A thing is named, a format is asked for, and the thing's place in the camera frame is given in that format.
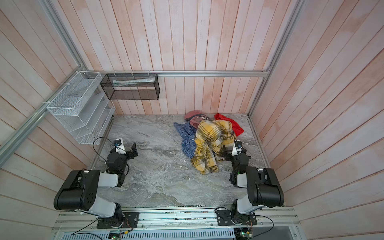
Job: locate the blue checkered shirt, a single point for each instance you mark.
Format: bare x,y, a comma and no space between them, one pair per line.
187,133

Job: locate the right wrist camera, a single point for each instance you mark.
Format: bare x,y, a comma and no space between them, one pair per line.
237,148

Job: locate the maroon pink shirt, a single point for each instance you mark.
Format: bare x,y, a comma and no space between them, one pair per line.
195,118

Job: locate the red cloth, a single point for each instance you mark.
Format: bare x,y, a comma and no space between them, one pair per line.
238,130

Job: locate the yellow plaid shirt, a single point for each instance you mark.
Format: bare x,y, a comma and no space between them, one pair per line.
212,138

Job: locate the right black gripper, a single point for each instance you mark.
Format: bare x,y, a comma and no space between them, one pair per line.
229,154

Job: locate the aluminium mounting rail base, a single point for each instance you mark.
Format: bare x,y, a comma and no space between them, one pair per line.
176,218

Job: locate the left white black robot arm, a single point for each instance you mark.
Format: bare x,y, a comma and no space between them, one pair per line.
79,192

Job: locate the white wire mesh shelf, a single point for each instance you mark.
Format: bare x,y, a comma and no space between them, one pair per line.
81,109

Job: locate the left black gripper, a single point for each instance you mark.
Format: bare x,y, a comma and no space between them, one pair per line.
131,151

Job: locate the black mesh basket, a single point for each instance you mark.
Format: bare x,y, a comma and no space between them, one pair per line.
129,87

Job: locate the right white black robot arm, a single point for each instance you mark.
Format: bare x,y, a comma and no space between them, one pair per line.
263,190

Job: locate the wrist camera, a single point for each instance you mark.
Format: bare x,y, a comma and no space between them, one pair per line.
119,146
237,148

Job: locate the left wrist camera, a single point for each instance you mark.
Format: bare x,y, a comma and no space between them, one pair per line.
119,146

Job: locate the horizontal aluminium wall rail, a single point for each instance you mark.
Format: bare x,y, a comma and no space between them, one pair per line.
241,73

